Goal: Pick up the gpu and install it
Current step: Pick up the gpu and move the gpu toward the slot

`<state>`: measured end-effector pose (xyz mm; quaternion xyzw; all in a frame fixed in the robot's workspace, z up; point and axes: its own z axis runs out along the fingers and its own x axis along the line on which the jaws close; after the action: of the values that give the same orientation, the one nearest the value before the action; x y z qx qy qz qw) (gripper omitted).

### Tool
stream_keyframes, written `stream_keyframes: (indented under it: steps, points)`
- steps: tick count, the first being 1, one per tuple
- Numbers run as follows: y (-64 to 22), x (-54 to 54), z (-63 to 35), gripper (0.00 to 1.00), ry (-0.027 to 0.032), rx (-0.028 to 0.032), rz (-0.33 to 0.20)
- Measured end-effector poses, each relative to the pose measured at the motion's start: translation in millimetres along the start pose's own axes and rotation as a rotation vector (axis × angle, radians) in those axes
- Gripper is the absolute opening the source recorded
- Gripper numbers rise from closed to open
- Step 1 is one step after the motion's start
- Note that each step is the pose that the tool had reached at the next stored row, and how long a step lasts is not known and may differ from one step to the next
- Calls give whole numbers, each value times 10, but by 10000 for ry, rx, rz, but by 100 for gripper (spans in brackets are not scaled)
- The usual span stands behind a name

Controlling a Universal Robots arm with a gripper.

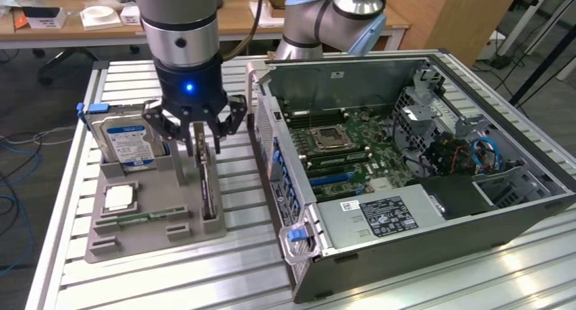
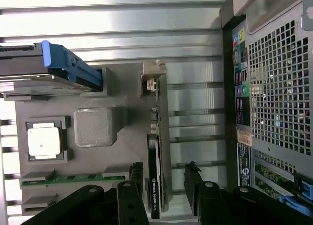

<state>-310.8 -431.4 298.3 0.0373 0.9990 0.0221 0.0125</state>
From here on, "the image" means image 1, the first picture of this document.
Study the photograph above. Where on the grey power supply unit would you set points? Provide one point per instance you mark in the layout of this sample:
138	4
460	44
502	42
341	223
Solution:
351	222

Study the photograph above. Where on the grey disk bay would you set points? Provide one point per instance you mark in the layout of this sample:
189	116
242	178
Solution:
518	185

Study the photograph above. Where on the CPU socket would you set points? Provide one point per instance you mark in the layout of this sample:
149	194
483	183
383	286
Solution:
330	138

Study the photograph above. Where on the black office chair base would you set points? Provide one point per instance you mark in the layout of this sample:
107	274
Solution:
50	70

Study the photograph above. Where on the blue case latch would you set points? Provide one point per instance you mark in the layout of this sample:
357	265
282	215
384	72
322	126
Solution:
296	235

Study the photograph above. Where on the green motherboard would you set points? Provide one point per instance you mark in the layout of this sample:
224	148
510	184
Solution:
373	145

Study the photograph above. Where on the grey metal drive cage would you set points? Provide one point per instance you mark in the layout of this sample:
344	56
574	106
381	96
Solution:
423	114

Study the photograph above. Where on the wooden desk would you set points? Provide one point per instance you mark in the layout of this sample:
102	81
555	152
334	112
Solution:
73	32

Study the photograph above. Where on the grey parts rack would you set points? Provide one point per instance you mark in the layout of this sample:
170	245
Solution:
166	202

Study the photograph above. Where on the small white cabinet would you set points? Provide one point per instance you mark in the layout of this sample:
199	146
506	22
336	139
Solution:
492	47

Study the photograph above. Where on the white paper stack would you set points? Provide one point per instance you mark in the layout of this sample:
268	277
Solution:
272	18

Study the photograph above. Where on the white box with black lid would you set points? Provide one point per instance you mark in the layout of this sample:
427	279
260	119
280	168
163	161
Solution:
43	18

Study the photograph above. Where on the black slanted pole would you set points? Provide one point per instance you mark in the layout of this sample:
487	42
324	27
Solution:
542	59

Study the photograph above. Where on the plain white box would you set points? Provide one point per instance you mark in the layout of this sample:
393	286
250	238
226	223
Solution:
130	15

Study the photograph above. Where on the dark grey PC case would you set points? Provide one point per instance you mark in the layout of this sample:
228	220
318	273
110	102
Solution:
428	256

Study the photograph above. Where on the white round-hole box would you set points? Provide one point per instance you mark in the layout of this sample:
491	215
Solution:
101	18

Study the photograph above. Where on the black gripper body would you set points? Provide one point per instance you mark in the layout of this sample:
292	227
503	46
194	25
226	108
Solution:
191	87

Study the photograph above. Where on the black graphics card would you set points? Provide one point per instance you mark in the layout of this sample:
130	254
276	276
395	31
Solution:
206	188

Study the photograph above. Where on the wooden cabinet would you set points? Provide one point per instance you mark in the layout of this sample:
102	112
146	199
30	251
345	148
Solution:
449	20

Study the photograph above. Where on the blue expansion slot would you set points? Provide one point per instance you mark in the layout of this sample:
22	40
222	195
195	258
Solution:
333	179

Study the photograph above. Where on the silver CPU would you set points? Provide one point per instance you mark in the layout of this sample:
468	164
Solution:
119	199

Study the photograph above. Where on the hard disk with blue carrier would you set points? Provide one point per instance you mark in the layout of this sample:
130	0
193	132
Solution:
129	145

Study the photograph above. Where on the green RAM stick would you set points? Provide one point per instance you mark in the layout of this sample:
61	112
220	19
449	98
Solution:
135	218
337	158

